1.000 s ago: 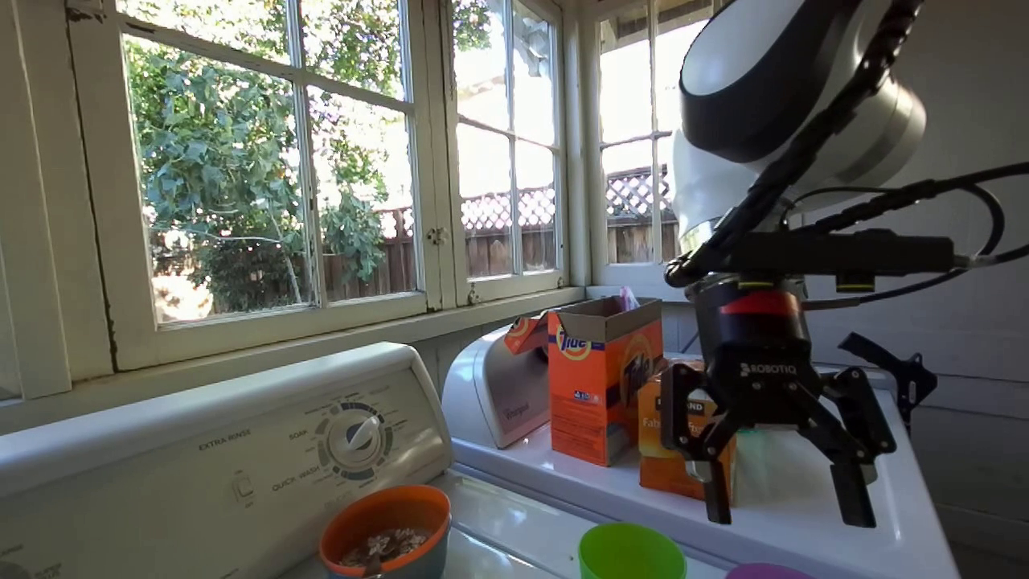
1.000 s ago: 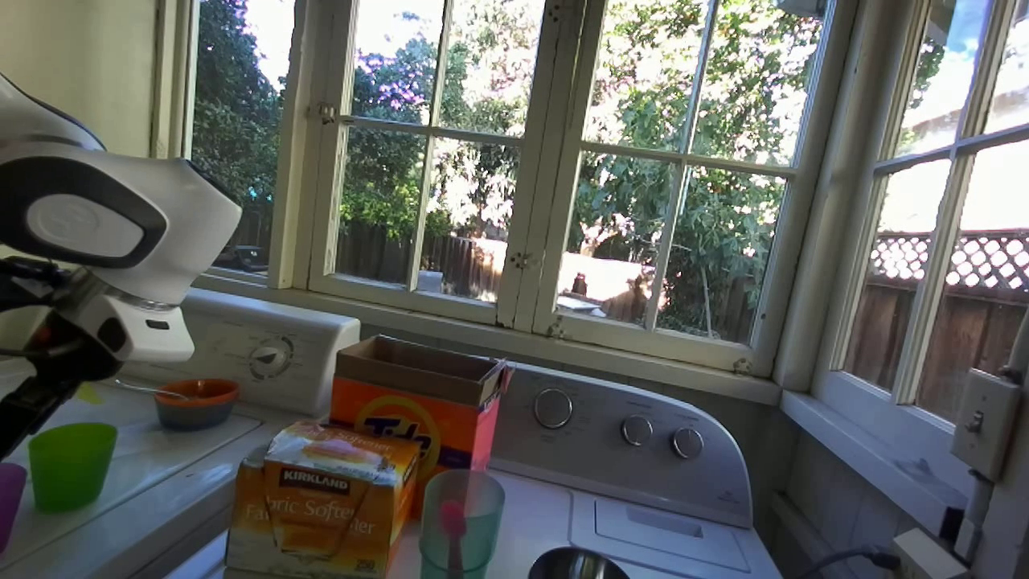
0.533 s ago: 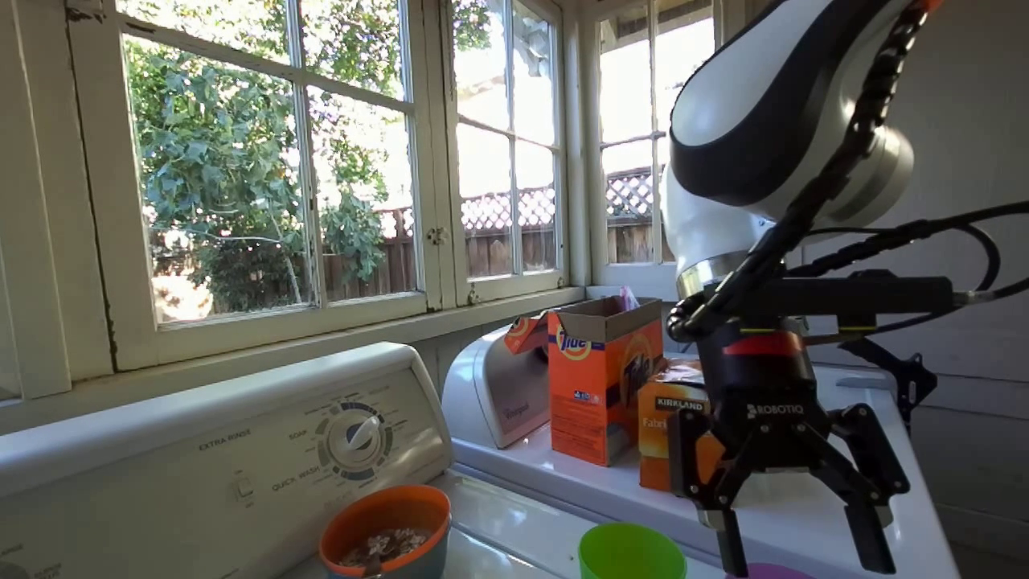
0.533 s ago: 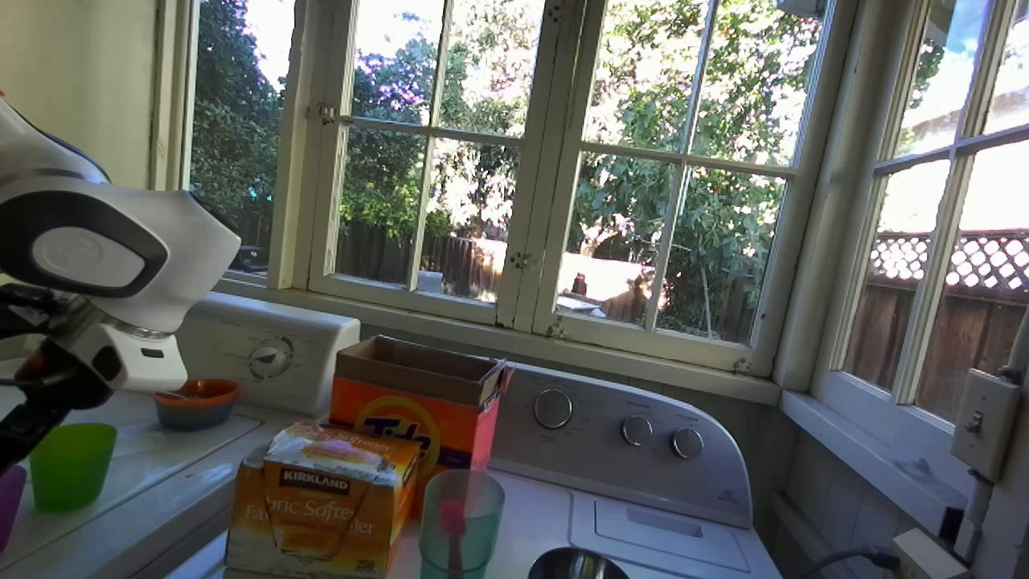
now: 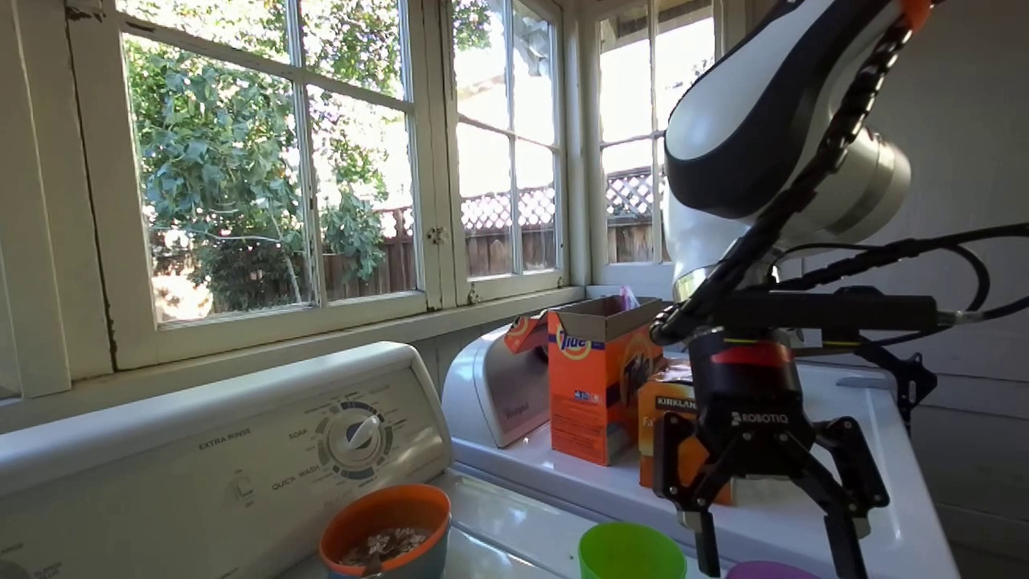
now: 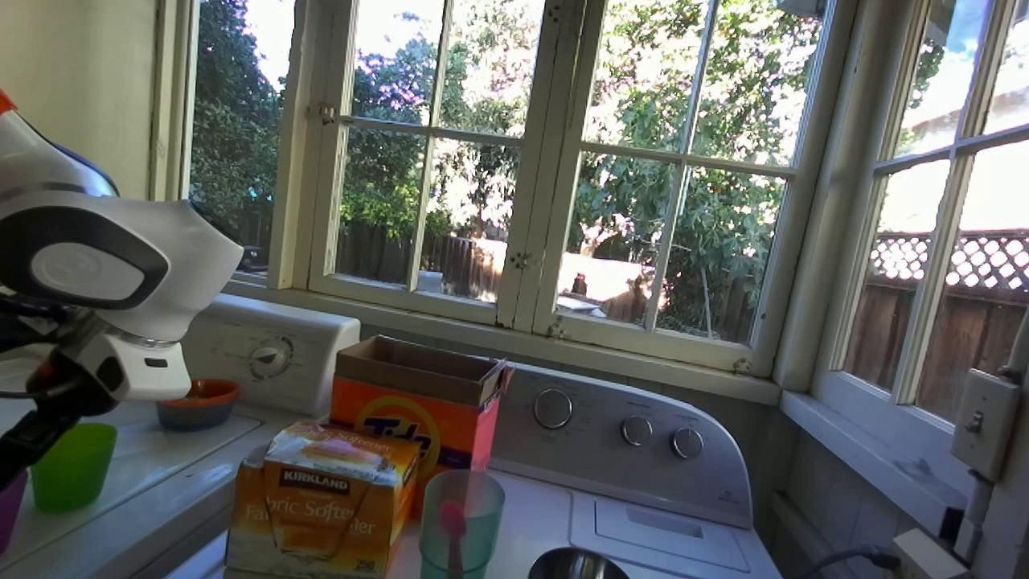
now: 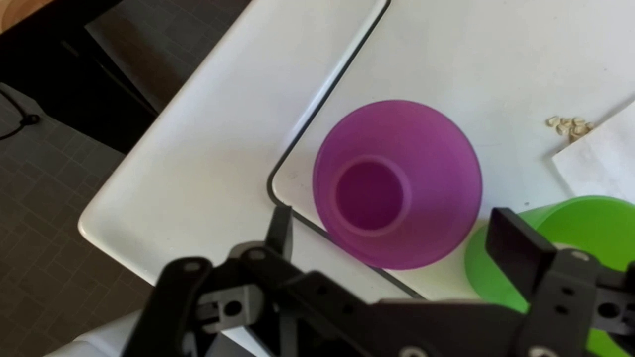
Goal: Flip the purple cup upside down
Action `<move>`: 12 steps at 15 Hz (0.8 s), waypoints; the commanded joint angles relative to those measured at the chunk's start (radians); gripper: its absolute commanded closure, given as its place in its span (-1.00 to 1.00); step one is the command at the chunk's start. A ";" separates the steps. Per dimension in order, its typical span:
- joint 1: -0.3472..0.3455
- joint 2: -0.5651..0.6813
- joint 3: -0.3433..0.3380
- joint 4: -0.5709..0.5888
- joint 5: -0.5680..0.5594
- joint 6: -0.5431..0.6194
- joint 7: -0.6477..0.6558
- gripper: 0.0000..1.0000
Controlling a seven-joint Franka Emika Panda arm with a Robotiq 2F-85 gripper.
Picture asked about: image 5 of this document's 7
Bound purple plastic cup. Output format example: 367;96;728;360
725;556;823;579

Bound orange bowl with grey outside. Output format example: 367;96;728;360
315;481;457;579

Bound green leafy trees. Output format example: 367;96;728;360
122;0;414;319

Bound round washer dial knob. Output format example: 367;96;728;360
315;400;397;481

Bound white washing machine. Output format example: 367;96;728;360
0;337;604;579

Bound green plastic cup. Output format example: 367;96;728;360
576;523;688;579

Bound black looping cable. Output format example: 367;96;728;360
770;219;1029;325

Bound yellow Kirkland box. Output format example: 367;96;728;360
637;367;744;508

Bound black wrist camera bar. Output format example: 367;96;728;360
652;282;957;348

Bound white framed window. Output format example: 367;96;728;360
436;0;576;305
62;0;464;375
576;0;754;278

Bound black gripper red ring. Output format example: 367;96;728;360
652;336;894;579

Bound orange Tide detergent box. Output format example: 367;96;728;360
501;297;668;471

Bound brown wooden lattice fence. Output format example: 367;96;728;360
320;164;668;304

